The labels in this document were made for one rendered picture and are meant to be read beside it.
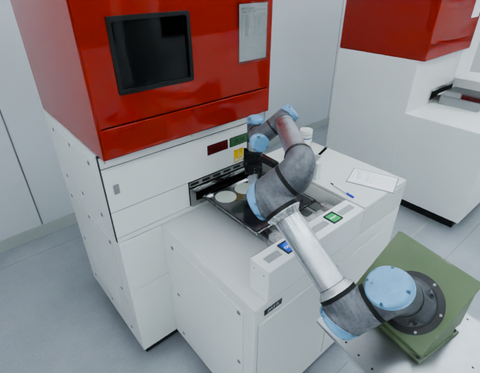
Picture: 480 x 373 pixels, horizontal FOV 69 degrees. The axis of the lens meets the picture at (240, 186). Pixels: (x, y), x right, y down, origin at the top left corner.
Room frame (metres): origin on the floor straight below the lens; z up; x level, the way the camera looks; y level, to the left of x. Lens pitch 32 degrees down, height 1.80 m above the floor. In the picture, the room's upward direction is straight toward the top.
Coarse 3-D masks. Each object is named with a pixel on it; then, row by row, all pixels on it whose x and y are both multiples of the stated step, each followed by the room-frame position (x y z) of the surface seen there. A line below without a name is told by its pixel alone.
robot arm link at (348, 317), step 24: (264, 192) 0.89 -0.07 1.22; (288, 192) 0.88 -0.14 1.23; (264, 216) 0.87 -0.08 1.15; (288, 216) 0.85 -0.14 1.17; (288, 240) 0.81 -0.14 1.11; (312, 240) 0.79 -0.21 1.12; (312, 264) 0.74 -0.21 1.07; (336, 288) 0.69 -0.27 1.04; (336, 312) 0.64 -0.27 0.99; (360, 312) 0.63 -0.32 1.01; (336, 336) 0.61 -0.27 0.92
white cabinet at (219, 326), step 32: (384, 224) 1.33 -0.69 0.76; (192, 256) 1.07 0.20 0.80; (352, 256) 1.16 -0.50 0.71; (192, 288) 1.08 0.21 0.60; (224, 288) 0.91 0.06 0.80; (288, 288) 0.89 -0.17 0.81; (192, 320) 1.11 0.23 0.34; (224, 320) 0.91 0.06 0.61; (256, 320) 0.79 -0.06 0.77; (288, 320) 0.90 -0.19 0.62; (224, 352) 0.92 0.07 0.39; (256, 352) 0.79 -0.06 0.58; (288, 352) 0.91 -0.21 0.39; (320, 352) 1.09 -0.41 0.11
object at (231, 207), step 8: (232, 184) 1.47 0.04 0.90; (216, 192) 1.40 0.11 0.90; (216, 200) 1.34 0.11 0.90; (240, 200) 1.33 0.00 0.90; (304, 200) 1.33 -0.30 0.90; (224, 208) 1.27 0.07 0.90; (232, 208) 1.27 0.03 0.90; (240, 208) 1.27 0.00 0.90; (248, 208) 1.27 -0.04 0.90; (240, 216) 1.21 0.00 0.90; (248, 216) 1.21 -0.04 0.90; (248, 224) 1.15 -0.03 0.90; (256, 224) 1.15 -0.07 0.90; (264, 224) 1.15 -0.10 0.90
